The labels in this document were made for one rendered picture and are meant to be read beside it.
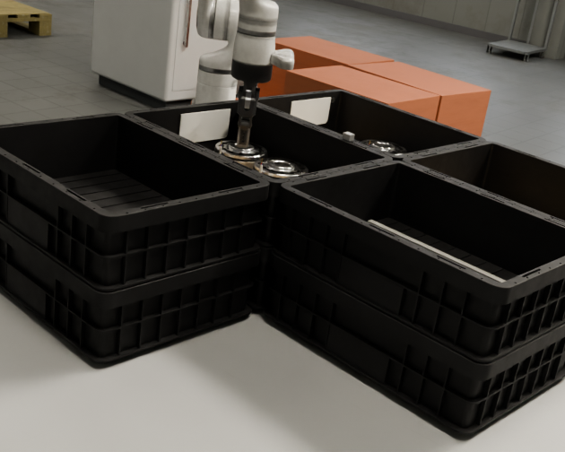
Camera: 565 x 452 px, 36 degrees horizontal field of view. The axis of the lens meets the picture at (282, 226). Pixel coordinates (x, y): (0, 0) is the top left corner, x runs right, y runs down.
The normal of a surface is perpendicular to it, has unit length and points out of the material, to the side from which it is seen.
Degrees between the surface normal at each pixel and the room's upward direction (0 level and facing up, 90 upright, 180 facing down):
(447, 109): 90
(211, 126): 90
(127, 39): 90
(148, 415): 0
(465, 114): 90
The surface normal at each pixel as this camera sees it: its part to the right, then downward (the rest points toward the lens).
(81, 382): 0.13, -0.92
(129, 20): -0.69, 0.18
